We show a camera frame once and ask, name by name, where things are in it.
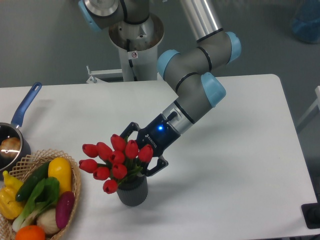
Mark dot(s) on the black device at table edge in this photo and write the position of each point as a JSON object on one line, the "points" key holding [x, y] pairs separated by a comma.
{"points": [[311, 214]]}

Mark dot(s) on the purple eggplant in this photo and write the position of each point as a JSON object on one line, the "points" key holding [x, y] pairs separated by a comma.
{"points": [[64, 209]]}

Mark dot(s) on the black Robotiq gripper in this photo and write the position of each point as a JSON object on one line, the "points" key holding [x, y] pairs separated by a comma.
{"points": [[159, 134]]}

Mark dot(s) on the blue bag in background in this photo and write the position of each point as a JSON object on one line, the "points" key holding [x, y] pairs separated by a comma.
{"points": [[305, 24]]}

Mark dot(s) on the bread roll in pan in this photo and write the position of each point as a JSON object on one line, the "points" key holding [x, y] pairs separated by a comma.
{"points": [[10, 147]]}

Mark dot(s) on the green bok choy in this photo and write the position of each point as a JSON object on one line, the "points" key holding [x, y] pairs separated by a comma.
{"points": [[44, 195]]}

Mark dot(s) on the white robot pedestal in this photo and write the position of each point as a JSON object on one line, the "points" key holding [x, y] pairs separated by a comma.
{"points": [[137, 46]]}

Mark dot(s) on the blue handled saucepan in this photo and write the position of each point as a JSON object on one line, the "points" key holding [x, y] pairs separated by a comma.
{"points": [[12, 129]]}

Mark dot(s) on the white furniture frame at right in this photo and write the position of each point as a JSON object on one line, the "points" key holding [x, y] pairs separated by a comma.
{"points": [[310, 113]]}

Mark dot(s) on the green cucumber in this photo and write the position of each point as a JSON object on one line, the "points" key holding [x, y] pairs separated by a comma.
{"points": [[30, 183]]}

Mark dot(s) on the orange fruit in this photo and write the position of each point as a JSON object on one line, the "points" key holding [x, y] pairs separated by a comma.
{"points": [[30, 232]]}

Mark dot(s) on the yellow squash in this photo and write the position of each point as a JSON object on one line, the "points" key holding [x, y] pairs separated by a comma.
{"points": [[60, 169]]}

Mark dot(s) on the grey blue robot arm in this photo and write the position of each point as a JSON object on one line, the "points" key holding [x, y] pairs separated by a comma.
{"points": [[188, 74]]}

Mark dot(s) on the white garlic bulb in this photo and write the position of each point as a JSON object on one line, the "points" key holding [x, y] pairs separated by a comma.
{"points": [[47, 222]]}

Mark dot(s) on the yellow bell pepper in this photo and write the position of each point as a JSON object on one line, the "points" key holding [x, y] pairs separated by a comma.
{"points": [[9, 207]]}

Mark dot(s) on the red tulip bouquet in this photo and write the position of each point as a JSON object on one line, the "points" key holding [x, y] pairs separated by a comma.
{"points": [[116, 165]]}

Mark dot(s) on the dark grey ribbed vase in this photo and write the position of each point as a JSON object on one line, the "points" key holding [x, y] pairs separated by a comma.
{"points": [[133, 193]]}

